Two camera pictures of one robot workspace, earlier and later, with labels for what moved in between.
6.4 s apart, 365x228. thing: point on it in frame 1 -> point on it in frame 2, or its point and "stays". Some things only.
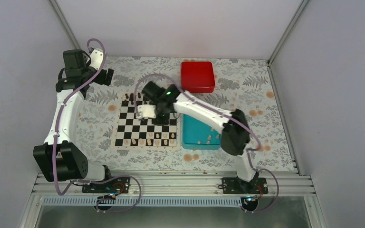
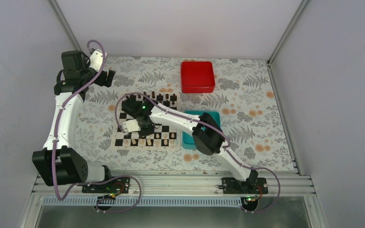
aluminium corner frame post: (63, 21) stays
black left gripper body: (100, 80) stays
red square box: (197, 77) stays
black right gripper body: (165, 119) -> (150, 128)
